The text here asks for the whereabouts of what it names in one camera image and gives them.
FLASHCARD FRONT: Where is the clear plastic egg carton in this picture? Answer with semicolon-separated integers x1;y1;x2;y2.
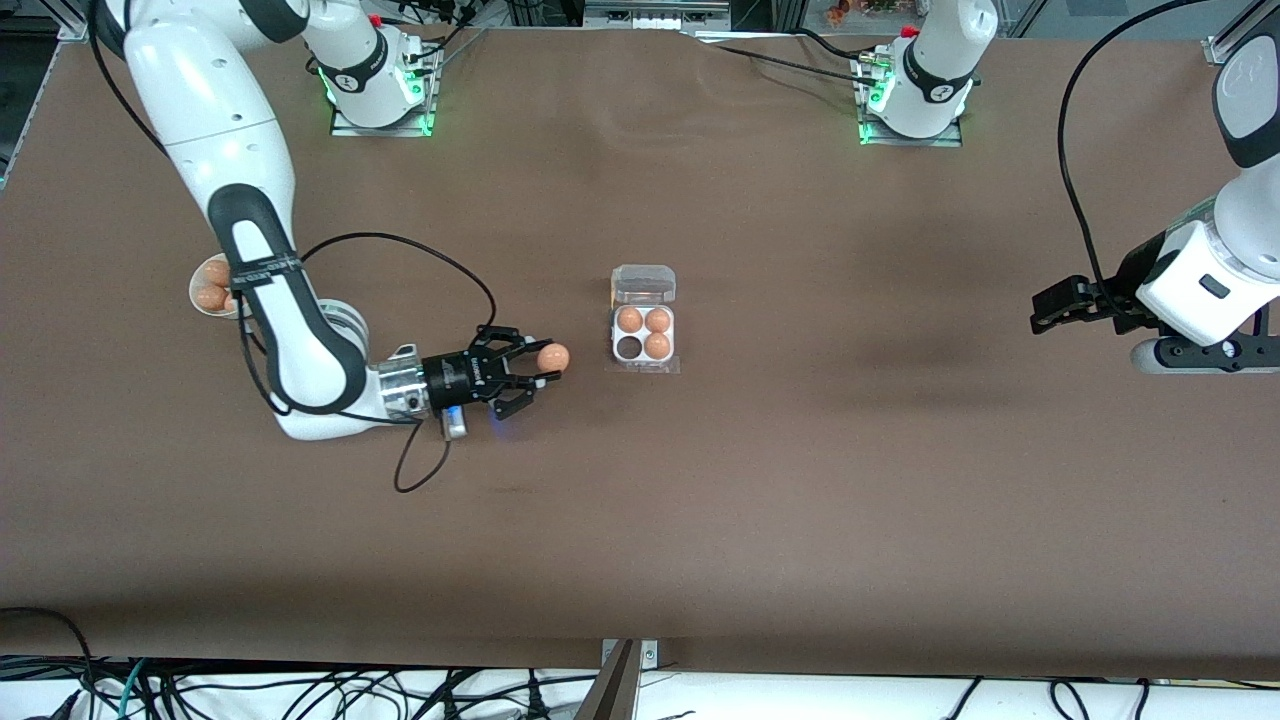
604;264;683;377

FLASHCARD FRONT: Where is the grey metal box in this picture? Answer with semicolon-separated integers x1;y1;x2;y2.
583;0;733;31

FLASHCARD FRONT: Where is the white round bowl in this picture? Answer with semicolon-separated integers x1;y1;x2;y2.
188;255;241;319

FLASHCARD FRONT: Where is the dark metal strut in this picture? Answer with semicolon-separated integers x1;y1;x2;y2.
573;640;641;720

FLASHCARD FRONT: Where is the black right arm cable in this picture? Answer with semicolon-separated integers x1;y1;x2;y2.
90;0;498;494

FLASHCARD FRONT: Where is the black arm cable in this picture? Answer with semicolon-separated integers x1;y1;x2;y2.
90;0;498;494
1057;0;1216;321

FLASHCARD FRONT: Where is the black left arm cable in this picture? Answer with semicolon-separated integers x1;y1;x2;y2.
1057;0;1216;321

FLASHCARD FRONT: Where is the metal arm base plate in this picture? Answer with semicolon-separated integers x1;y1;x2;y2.
328;45;438;139
856;52;966;149

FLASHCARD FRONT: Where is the aluminium frame profile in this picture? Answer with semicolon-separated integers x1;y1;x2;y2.
1203;0;1263;67

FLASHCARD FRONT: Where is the black base cable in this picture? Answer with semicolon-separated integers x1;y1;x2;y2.
398;0;491;66

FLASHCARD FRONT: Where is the short black table cable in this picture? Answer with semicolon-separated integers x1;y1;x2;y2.
795;28;871;61

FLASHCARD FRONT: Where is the long black table cable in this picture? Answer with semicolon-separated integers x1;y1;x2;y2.
690;35;881;81

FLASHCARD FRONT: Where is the teal floor cable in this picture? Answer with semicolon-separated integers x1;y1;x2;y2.
115;658;153;720

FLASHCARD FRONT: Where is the black looped floor cable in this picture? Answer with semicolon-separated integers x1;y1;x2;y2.
0;606;96;720

